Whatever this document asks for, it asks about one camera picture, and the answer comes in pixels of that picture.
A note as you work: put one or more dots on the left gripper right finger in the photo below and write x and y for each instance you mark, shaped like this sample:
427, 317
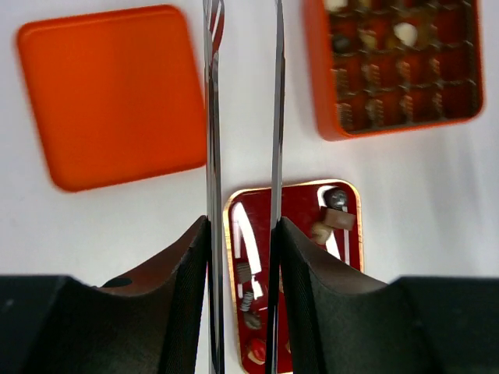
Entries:
415, 325

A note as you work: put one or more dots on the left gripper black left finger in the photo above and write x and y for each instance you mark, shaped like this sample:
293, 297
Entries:
146, 320

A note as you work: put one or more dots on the orange box lid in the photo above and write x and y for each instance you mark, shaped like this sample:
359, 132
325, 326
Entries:
116, 96

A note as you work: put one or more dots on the orange chocolate box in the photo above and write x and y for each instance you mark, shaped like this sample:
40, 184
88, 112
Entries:
365, 82

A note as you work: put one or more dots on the white square chocolate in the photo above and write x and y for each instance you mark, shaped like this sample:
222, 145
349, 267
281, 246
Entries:
335, 5

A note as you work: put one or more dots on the metal tongs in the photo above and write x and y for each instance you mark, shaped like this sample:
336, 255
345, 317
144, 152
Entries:
213, 28

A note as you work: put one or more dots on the white oval chocolate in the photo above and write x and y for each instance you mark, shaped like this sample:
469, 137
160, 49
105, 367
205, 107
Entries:
406, 33

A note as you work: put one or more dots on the dark small chocolate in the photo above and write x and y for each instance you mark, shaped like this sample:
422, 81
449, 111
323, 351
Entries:
252, 320

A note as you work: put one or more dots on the red wrapped chocolate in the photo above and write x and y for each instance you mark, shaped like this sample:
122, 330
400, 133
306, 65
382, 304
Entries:
256, 351

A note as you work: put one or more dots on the cream heart chocolate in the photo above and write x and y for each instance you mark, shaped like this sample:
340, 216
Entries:
320, 233

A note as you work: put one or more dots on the dark striped chocolate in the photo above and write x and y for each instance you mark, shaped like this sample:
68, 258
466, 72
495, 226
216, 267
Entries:
246, 301

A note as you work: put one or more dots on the brown ridged oval chocolate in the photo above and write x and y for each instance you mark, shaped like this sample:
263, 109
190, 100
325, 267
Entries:
244, 273

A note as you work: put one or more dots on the brown rectangular chocolate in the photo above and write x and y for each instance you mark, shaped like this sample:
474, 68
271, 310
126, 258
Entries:
339, 219

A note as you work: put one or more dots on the dark round chocolate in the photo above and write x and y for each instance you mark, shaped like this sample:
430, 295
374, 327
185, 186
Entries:
335, 198

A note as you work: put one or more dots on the red lacquer tray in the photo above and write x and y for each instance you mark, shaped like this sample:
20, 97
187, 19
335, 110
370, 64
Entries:
307, 270

